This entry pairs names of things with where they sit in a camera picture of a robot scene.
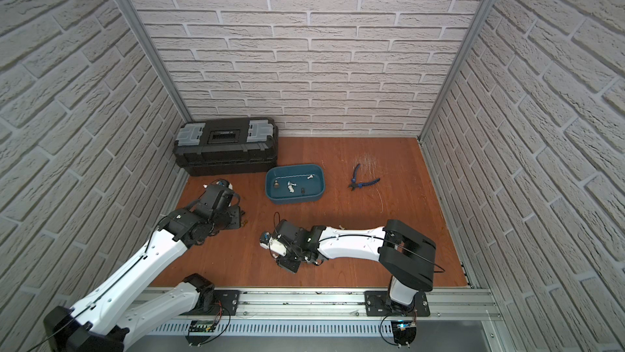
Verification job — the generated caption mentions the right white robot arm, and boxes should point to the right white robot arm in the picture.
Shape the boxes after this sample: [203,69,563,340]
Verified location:
[260,219,442,306]

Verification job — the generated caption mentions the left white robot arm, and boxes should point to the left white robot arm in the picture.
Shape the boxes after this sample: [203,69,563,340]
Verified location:
[42,179,243,351]

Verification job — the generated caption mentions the teal plastic storage tray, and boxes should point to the teal plastic storage tray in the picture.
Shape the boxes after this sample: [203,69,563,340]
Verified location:
[265,164,326,205]

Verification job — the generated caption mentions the black plastic toolbox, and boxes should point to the black plastic toolbox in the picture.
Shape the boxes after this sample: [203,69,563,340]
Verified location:
[174,118,279,176]

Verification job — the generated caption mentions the left circuit board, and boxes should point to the left circuit board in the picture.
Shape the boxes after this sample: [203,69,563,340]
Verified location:
[186,320,221,346]

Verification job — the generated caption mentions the circuit board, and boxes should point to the circuit board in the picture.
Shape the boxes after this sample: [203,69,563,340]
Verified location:
[186,320,221,346]
[391,321,418,347]

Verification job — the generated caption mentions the right circuit board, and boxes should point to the right circuit board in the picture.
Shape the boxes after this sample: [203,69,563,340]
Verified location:
[391,321,418,347]

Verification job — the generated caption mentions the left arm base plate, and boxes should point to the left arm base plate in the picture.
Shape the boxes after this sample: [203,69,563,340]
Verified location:
[190,289,241,316]

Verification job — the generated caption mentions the blue handled pliers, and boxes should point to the blue handled pliers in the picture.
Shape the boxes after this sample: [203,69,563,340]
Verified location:
[347,163,382,191]

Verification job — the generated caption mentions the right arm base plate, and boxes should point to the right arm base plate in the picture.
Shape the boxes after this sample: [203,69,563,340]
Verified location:
[364,290,431,318]

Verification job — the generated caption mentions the aluminium mounting rail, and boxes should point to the aluminium mounting rail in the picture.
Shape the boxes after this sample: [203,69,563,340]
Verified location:
[126,285,504,324]

